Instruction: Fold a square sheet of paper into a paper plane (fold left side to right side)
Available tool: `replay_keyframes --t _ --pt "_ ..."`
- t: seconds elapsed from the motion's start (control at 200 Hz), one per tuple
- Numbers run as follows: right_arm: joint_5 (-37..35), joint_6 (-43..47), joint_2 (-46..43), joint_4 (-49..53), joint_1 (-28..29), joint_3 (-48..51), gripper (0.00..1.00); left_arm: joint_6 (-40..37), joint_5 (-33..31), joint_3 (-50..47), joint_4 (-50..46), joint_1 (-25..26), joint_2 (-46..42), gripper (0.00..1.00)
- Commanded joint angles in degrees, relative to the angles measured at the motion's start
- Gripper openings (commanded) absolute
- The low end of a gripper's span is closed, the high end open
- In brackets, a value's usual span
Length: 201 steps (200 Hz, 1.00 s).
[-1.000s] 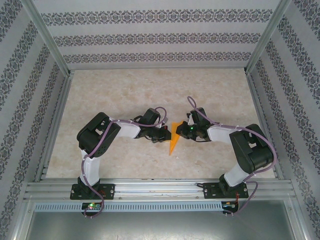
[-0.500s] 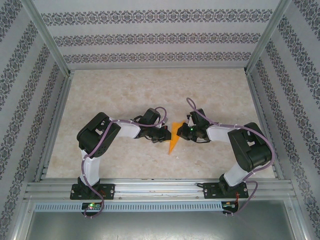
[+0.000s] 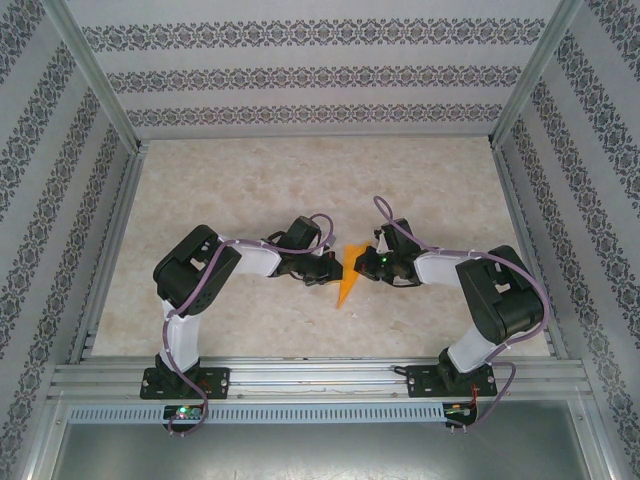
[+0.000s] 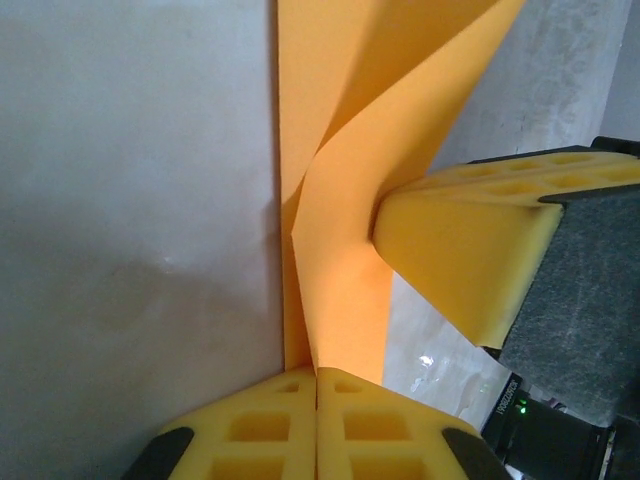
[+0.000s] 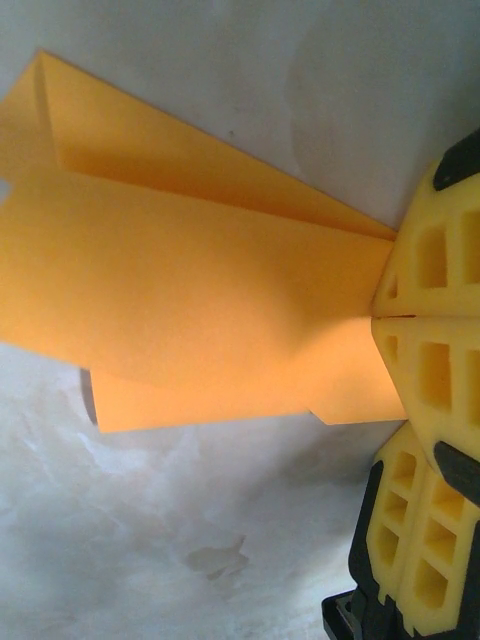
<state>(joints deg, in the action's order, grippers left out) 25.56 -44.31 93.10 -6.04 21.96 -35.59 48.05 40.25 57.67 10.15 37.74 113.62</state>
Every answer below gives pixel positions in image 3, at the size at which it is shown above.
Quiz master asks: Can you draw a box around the orange cloth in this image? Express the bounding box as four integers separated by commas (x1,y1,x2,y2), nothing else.
333,241,372,310

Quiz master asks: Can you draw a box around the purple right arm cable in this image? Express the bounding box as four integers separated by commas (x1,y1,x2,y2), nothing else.
373,195,551,435

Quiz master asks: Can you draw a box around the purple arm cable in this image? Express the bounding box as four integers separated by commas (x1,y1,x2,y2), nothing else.
162,212,337,439
373,195,551,435

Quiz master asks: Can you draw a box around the long aluminium mounting rail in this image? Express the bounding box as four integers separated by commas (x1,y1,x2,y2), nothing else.
47,354,594,401

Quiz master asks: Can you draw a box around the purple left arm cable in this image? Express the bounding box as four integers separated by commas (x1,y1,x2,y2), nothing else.
162,212,337,439

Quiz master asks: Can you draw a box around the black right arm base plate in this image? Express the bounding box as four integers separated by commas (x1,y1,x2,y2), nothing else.
407,363,499,400

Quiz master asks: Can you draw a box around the slotted grey cable duct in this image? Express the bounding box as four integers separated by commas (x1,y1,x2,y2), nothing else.
67,403,446,426

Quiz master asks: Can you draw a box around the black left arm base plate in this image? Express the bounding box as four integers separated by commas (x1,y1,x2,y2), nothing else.
139,367,232,401

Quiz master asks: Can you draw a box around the right side aluminium frame rail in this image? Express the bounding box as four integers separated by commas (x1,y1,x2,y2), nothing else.
489,142,571,359

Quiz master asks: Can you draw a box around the aluminium frame rail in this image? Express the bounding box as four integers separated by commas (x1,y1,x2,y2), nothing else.
489,142,571,359
69,142,149,364

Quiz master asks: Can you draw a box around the left side aluminium frame rail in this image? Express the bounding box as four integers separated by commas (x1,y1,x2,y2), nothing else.
69,142,149,364

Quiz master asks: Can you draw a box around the right aluminium frame post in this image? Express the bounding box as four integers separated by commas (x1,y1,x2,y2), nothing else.
487,0,586,149

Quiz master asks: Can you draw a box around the aluminium frame post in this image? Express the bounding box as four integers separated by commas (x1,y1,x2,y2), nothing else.
487,0,586,149
42,0,142,154

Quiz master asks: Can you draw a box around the left aluminium frame post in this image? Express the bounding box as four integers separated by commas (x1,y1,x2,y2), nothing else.
42,0,142,154

